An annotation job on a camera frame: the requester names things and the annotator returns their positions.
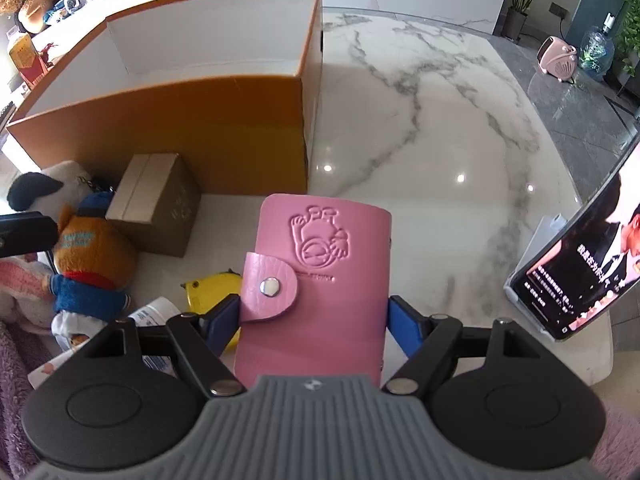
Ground white plush dog black ear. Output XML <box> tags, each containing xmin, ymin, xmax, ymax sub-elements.
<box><xmin>7</xmin><ymin>161</ymin><xmax>94</xmax><ymax>217</ymax></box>

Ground pink white crochet bunny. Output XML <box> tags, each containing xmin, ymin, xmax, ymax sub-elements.
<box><xmin>0</xmin><ymin>254</ymin><xmax>57</xmax><ymax>332</ymax></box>

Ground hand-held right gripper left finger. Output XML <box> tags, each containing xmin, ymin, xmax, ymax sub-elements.
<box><xmin>89</xmin><ymin>294</ymin><xmax>247</xmax><ymax>397</ymax></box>

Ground pink snap card wallet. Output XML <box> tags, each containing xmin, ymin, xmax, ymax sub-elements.
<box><xmin>235</xmin><ymin>194</ymin><xmax>393</xmax><ymax>387</ymax></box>

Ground black smartphone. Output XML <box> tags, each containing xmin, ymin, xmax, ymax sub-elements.
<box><xmin>504</xmin><ymin>137</ymin><xmax>640</xmax><ymax>344</ymax></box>

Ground blue water jug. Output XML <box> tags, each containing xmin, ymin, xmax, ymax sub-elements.
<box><xmin>580</xmin><ymin>12</ymin><xmax>616</xmax><ymax>81</ymax></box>

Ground orange vase dried flowers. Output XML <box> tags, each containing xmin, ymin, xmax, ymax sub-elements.
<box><xmin>0</xmin><ymin>0</ymin><xmax>47</xmax><ymax>37</ymax></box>

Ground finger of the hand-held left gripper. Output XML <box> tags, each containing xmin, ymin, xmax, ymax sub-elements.
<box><xmin>0</xmin><ymin>212</ymin><xmax>59</xmax><ymax>262</ymax></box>

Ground leafy green plant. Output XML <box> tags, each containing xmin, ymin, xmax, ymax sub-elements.
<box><xmin>612</xmin><ymin>0</ymin><xmax>640</xmax><ymax>97</ymax></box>

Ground pink space heater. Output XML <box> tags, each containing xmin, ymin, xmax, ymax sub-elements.
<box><xmin>537</xmin><ymin>36</ymin><xmax>581</xmax><ymax>83</ymax></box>

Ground white printed tube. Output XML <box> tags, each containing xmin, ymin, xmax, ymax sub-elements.
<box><xmin>27</xmin><ymin>296</ymin><xmax>184</xmax><ymax>390</ymax></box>

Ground small brown cardboard box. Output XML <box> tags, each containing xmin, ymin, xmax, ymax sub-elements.
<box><xmin>105</xmin><ymin>152</ymin><xmax>203</xmax><ymax>259</ymax></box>

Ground purple fuzzy blanket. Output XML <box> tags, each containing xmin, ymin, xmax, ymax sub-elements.
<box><xmin>0</xmin><ymin>319</ymin><xmax>640</xmax><ymax>480</ymax></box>

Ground yellow tape measure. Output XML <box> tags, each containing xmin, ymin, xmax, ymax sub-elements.
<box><xmin>180</xmin><ymin>269</ymin><xmax>247</xmax><ymax>352</ymax></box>

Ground brown bear plush blue cap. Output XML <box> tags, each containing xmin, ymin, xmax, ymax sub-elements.
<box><xmin>50</xmin><ymin>192</ymin><xmax>139</xmax><ymax>347</ymax></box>

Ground large orange cardboard box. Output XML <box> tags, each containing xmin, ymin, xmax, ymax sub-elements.
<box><xmin>6</xmin><ymin>0</ymin><xmax>325</xmax><ymax>196</ymax></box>

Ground orange gift box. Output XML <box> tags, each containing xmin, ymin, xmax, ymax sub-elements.
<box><xmin>7</xmin><ymin>32</ymin><xmax>54</xmax><ymax>89</ymax></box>

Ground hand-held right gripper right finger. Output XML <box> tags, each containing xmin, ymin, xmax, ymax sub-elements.
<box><xmin>382</xmin><ymin>295</ymin><xmax>544</xmax><ymax>395</ymax></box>

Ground tall potted plant grey pot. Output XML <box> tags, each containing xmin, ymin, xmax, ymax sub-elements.
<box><xmin>495</xmin><ymin>0</ymin><xmax>552</xmax><ymax>41</ymax></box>

